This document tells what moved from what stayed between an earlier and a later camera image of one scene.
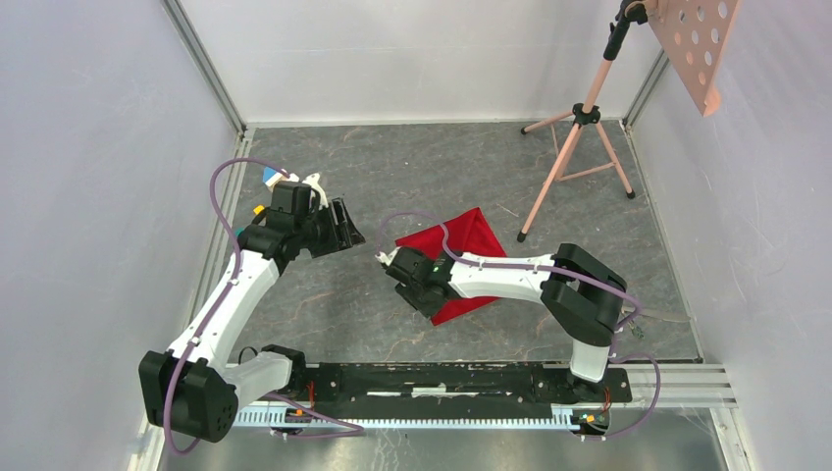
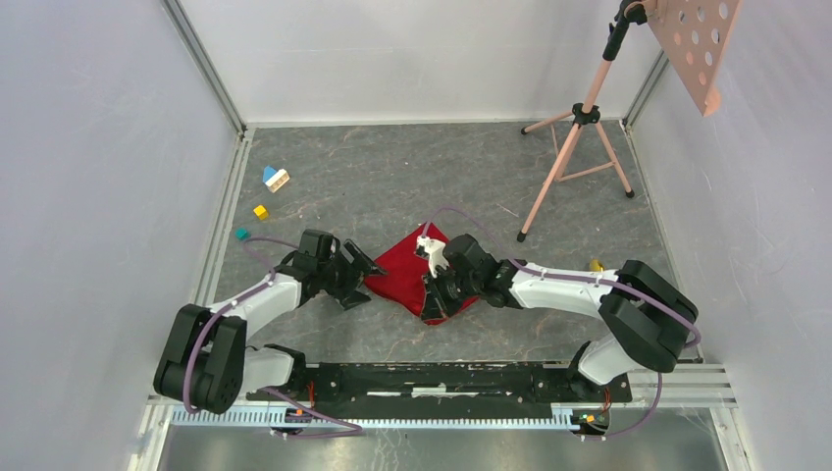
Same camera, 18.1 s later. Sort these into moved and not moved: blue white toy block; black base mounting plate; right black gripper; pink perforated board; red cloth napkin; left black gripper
Moved: red cloth napkin; right black gripper; left black gripper
Not moved: black base mounting plate; pink perforated board; blue white toy block
